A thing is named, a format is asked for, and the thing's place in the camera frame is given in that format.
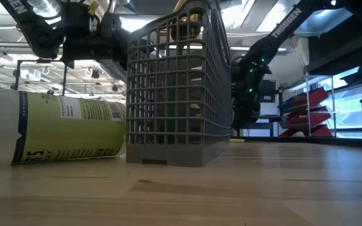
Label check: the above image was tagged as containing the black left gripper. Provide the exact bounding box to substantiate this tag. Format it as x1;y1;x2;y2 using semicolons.
60;0;131;69

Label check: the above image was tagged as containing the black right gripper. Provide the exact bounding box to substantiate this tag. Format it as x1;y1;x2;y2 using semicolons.
231;89;263;130

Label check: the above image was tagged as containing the grey plastic silverware basket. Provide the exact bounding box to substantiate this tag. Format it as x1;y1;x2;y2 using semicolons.
125;0;233;168

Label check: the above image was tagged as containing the gold-handled knife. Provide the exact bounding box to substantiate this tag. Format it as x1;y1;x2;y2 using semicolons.
173;0;189;13

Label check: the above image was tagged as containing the black desk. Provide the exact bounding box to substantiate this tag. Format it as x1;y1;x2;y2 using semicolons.
250;115;283;138

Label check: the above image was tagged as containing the black monitor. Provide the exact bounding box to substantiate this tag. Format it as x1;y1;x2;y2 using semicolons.
258;78;277;104

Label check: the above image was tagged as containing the metal rack with red bins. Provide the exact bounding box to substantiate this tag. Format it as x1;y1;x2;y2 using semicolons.
277;74;339;138

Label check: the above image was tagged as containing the green-labelled spray bottle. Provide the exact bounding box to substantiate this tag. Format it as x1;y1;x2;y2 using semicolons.
0;89;128;166

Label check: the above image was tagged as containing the glass window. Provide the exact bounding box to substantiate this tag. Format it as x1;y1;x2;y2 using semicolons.
319;67;362;139

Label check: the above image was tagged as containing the black background frame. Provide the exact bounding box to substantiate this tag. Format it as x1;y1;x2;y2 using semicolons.
14;58;69;97

